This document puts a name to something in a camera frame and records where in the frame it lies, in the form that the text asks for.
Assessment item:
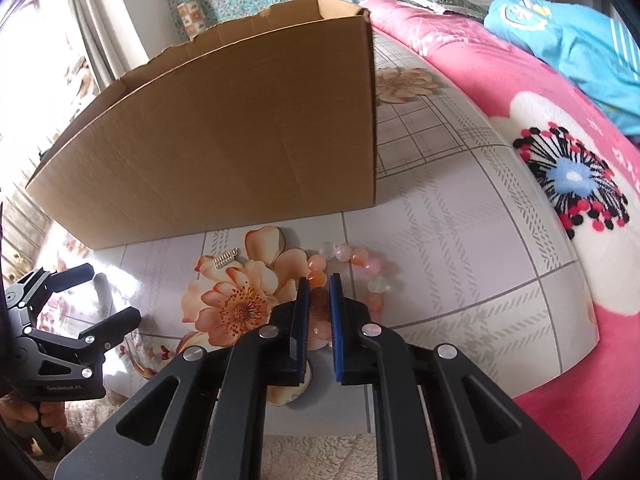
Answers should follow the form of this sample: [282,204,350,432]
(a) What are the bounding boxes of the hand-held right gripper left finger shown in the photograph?
[54,277,312,480]

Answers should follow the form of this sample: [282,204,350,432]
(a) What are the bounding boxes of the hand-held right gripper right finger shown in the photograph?
[328,273,582,480]

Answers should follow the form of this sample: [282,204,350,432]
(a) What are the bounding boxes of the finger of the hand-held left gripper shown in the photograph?
[16,306,143,379]
[4,263,97,327]

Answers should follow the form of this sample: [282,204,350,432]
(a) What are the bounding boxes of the pink orange bead bracelet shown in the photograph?
[305,241,396,351]

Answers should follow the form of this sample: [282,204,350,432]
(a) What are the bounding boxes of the brown cardboard box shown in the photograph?
[25,0,377,251]

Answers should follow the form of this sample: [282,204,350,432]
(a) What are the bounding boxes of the person's left hand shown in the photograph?
[0,395,69,435]

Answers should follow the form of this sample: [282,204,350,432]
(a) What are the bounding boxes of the wooden plank fence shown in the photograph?
[0,180,51,271]

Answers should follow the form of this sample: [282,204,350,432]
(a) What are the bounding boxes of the cream fluffy rug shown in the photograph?
[65,400,373,480]

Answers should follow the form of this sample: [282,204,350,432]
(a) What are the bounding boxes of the grey curtain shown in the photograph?
[60,0,151,86]

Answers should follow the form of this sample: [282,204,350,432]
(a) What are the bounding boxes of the rolled patterned mat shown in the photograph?
[176,0,217,43]

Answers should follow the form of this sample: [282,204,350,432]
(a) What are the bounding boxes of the pink flower blanket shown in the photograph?
[360,0,640,478]

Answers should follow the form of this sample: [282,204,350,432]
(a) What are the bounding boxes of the grey patterned pillow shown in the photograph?
[395,0,493,21]

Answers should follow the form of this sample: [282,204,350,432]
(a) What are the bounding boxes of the blue printed cloth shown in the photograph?
[482,0,640,136]

